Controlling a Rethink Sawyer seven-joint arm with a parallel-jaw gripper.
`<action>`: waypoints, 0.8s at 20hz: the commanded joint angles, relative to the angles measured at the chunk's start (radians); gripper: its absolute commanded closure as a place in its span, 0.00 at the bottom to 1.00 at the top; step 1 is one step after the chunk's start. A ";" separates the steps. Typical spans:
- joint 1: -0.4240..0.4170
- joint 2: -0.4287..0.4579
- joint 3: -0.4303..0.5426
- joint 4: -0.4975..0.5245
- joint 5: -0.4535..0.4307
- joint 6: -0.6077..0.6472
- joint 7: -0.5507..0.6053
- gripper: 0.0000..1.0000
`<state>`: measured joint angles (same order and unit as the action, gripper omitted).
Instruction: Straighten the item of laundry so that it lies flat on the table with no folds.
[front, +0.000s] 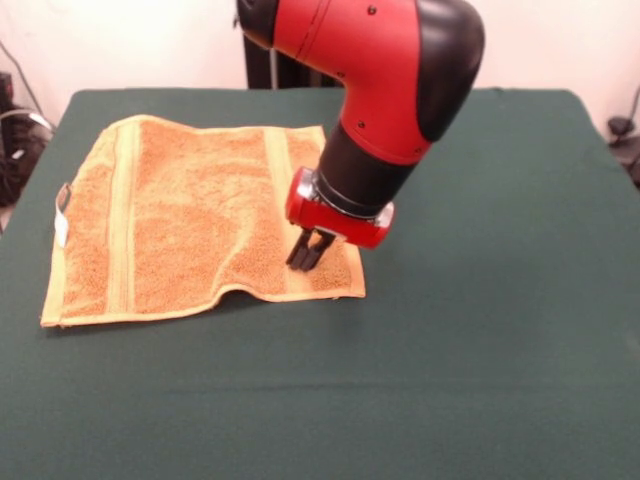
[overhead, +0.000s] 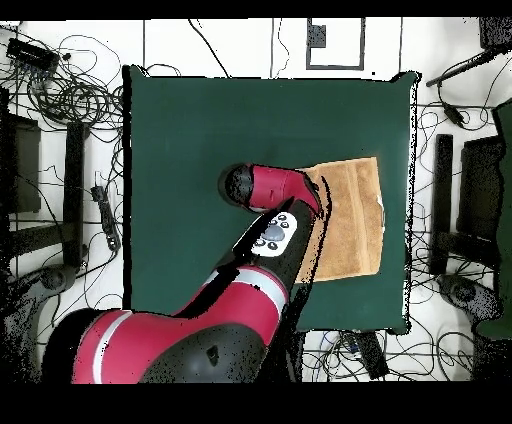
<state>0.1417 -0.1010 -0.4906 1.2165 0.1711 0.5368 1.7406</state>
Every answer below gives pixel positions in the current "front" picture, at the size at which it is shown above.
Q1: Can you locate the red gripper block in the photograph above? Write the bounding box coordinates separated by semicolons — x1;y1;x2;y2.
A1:
284;166;395;274

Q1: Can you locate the tan terry towel white label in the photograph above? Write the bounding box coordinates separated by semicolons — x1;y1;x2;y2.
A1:
39;113;367;329

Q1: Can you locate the dark green table cloth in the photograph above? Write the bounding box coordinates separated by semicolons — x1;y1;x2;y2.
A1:
0;87;640;480

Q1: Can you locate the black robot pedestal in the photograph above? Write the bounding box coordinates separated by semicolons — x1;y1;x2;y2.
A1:
232;9;346;90

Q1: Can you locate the grey cable loop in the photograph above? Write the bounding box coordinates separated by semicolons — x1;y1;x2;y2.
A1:
0;39;55;135

